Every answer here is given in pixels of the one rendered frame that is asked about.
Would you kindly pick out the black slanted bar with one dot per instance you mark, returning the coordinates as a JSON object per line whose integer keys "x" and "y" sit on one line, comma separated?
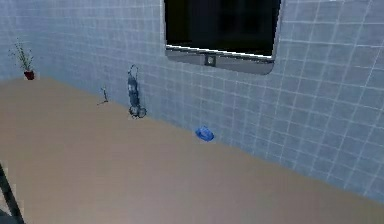
{"x": 10, "y": 196}

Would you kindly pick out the thin dark bent stick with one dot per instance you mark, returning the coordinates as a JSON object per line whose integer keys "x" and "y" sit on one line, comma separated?
{"x": 104, "y": 96}

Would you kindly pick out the house plant in red pot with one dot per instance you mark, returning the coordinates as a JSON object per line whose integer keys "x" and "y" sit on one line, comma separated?
{"x": 26, "y": 63}

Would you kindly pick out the grey framed dark window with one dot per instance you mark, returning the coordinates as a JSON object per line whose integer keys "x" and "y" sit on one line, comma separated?
{"x": 221, "y": 30}

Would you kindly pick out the blue soap dish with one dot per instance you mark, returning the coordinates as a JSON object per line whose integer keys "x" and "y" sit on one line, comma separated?
{"x": 204, "y": 133}

